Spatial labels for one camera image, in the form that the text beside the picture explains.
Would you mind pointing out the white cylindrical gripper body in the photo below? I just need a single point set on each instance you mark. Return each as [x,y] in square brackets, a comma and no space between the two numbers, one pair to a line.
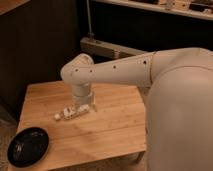
[82,94]

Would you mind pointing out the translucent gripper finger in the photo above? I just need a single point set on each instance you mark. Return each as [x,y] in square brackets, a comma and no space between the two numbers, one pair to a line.
[93,106]

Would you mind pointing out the clear plastic bottle white cap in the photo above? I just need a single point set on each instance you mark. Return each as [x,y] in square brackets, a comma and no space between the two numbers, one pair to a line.
[71,112]

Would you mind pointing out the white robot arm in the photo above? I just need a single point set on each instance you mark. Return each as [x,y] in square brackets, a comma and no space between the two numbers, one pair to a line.
[179,104]

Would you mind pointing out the wooden table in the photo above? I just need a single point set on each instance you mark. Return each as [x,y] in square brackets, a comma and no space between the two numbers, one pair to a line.
[115,128]

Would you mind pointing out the metal vertical pole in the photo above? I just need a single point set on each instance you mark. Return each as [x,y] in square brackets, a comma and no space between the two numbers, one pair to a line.
[90,31]

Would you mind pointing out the white shelf with items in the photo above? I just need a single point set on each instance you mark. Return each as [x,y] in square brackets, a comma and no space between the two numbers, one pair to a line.
[199,9]

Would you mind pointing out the grey metal rail beam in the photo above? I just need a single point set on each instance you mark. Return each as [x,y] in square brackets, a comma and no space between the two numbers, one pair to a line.
[105,49]

